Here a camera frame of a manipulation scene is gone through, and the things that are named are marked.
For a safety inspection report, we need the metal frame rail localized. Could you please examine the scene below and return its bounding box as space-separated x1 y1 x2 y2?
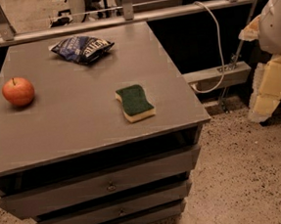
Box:
0 0 258 48

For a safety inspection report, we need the green and yellow sponge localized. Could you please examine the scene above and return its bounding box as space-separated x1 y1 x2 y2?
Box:
116 85 157 122

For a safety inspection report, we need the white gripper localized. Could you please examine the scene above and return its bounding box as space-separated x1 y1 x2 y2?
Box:
238 0 281 122

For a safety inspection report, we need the grey drawer cabinet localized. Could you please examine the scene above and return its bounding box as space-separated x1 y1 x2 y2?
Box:
0 16 221 224

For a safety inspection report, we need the top grey drawer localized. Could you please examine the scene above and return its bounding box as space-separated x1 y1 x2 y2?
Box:
0 146 200 219

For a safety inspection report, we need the white cable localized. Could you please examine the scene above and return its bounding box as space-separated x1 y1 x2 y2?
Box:
183 0 228 96

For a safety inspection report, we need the blue chip bag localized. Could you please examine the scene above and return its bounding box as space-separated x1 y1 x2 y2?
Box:
48 35 114 65

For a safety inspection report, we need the red apple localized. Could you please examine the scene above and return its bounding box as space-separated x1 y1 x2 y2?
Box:
2 77 35 107

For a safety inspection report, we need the middle grey drawer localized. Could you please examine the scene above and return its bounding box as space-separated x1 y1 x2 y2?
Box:
37 175 191 224

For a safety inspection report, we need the grey metal beam block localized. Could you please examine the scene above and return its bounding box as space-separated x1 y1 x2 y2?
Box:
182 61 251 93

